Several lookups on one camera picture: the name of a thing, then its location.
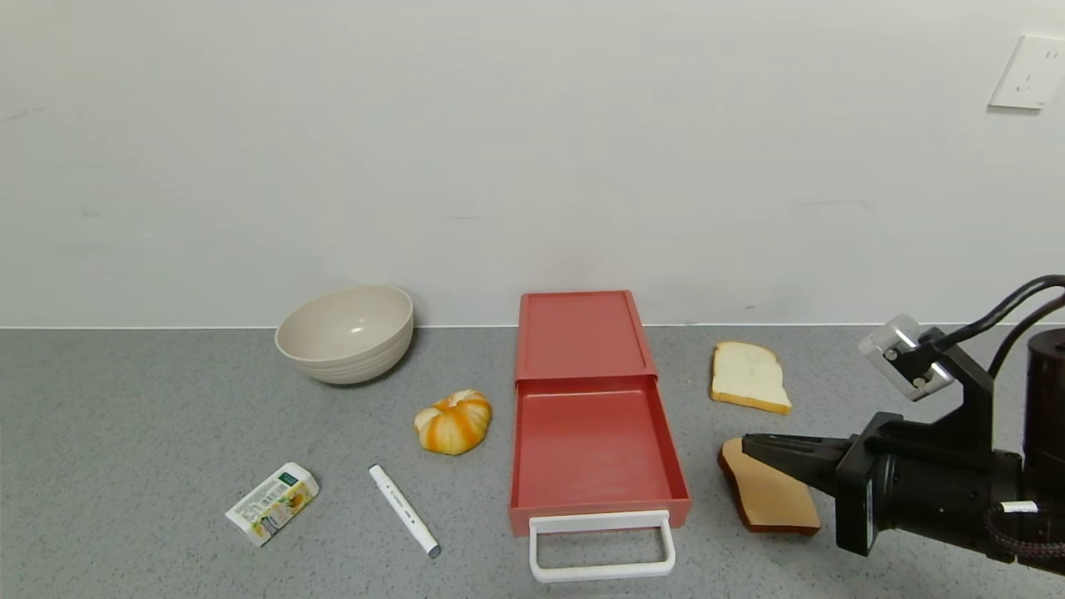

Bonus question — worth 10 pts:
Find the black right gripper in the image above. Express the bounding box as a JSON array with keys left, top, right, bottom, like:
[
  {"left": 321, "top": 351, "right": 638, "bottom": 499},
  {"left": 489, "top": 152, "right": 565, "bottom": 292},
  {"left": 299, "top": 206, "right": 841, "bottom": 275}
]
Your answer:
[{"left": 741, "top": 412, "right": 1024, "bottom": 557}]

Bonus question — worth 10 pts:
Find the red drawer with white handle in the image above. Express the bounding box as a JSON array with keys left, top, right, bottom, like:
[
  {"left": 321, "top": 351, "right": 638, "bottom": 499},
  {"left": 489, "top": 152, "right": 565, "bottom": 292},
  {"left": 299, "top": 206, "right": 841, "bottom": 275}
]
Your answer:
[{"left": 508, "top": 375, "right": 693, "bottom": 583}]

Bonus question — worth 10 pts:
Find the brown toast slice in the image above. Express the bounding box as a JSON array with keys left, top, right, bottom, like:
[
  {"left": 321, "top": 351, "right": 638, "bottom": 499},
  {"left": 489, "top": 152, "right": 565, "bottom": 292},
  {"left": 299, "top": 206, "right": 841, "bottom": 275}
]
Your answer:
[{"left": 718, "top": 438, "right": 822, "bottom": 536}]

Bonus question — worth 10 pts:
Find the white bread slice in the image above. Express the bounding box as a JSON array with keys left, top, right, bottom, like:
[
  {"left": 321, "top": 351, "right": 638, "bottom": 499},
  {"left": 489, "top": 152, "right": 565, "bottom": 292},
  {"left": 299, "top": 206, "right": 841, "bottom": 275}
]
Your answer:
[{"left": 710, "top": 341, "right": 793, "bottom": 415}]

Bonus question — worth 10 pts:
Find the orange striped pumpkin bun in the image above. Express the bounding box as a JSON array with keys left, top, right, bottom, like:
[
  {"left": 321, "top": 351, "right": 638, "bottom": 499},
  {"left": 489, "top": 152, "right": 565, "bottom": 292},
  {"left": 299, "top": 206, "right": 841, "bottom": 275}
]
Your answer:
[{"left": 414, "top": 389, "right": 493, "bottom": 457}]

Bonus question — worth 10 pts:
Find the white marker pen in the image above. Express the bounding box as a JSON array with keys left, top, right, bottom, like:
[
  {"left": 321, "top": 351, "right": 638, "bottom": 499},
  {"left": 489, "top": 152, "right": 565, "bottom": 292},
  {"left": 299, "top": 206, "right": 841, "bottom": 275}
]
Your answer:
[{"left": 368, "top": 464, "right": 442, "bottom": 559}]

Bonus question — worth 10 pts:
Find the beige ribbed bowl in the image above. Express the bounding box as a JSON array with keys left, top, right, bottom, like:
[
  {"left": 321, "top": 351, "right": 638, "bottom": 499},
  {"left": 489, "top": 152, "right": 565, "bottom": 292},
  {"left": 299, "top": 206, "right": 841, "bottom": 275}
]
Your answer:
[{"left": 275, "top": 285, "right": 414, "bottom": 385}]

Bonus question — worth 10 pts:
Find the small white printed carton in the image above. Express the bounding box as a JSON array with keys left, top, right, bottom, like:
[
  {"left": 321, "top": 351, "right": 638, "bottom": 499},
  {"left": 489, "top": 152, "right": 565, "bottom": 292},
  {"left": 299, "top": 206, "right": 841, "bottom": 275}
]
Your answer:
[{"left": 225, "top": 463, "right": 320, "bottom": 547}]

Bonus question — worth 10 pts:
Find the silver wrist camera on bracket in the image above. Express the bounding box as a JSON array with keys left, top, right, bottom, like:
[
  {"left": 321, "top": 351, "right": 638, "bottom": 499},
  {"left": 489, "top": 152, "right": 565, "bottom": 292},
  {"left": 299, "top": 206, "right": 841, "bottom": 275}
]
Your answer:
[{"left": 859, "top": 314, "right": 997, "bottom": 455}]

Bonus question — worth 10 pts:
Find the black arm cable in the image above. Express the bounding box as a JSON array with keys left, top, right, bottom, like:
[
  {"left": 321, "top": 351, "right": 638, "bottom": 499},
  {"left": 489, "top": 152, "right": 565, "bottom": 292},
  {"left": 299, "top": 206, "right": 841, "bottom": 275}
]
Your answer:
[{"left": 988, "top": 293, "right": 1065, "bottom": 380}]

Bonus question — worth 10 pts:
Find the black camera cable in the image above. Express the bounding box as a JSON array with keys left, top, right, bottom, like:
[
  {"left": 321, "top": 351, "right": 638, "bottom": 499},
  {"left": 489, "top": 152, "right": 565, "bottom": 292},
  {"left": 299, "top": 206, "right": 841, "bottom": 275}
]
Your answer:
[{"left": 936, "top": 274, "right": 1065, "bottom": 352}]

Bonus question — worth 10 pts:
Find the white wall socket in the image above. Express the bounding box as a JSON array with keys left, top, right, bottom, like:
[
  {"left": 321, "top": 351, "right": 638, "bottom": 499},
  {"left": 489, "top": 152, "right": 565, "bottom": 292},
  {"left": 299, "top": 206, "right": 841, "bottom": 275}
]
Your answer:
[{"left": 988, "top": 34, "right": 1065, "bottom": 111}]

